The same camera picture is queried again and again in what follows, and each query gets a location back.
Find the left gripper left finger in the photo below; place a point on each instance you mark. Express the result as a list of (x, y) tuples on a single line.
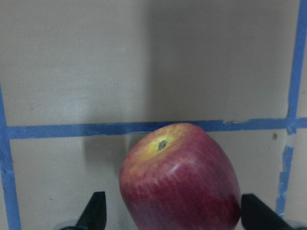
[(94, 215)]

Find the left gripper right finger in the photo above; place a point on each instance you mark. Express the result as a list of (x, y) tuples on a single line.
[(256, 215)]

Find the red yellow apple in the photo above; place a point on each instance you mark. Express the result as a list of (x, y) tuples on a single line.
[(179, 178)]

